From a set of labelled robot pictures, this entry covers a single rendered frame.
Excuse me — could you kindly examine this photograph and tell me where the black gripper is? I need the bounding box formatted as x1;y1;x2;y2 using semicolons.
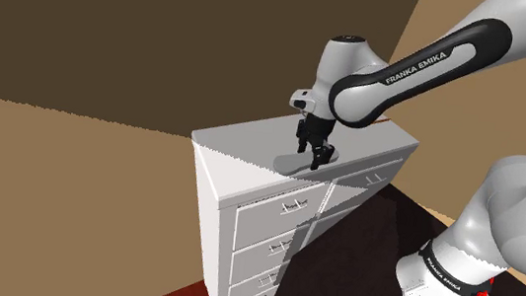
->
292;111;339;174

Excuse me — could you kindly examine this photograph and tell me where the white chest of drawers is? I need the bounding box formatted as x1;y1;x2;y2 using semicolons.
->
176;98;423;296

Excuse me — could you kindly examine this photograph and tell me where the dark robot stand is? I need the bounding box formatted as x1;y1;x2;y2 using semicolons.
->
266;172;526;296

